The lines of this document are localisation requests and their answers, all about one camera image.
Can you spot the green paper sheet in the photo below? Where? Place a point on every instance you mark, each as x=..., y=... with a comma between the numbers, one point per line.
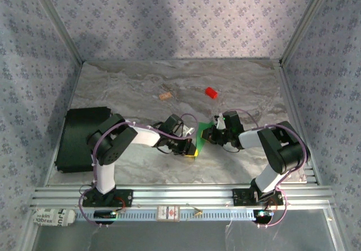
x=199, y=141

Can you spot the black case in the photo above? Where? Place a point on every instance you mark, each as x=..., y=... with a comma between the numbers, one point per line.
x=70, y=132

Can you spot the aluminium side rail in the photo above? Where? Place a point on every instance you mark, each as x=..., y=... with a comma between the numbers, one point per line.
x=290, y=93
x=74, y=88

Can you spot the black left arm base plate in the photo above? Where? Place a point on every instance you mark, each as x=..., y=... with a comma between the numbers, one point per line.
x=125, y=197

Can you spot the brass clip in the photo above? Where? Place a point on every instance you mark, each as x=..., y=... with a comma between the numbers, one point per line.
x=198, y=213

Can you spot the aluminium corner post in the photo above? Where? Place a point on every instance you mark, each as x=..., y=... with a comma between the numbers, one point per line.
x=58, y=22
x=304, y=22

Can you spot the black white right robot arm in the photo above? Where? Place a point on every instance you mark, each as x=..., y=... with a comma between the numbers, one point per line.
x=285, y=149

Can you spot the grey panel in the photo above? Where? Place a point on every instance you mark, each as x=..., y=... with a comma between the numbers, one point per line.
x=169, y=237

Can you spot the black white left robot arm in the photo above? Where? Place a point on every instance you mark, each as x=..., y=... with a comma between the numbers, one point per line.
x=112, y=146

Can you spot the black left controller board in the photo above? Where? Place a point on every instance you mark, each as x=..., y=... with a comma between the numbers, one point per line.
x=103, y=215

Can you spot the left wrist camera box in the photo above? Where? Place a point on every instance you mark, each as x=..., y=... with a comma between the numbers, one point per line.
x=189, y=131

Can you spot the black controller board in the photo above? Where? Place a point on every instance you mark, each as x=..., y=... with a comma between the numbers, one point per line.
x=103, y=215
x=263, y=215

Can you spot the red block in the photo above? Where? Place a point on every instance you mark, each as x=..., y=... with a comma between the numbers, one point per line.
x=211, y=92

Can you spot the small tan block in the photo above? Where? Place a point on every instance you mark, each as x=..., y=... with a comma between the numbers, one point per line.
x=165, y=96

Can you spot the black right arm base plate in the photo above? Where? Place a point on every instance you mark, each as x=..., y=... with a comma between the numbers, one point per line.
x=239, y=197

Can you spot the small card with red logo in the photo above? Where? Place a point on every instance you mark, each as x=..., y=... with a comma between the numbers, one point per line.
x=168, y=213

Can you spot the aluminium mounting rail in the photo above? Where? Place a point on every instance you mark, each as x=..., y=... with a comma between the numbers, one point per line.
x=183, y=194

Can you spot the black right controller board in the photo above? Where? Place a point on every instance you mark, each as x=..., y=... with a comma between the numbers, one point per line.
x=263, y=215

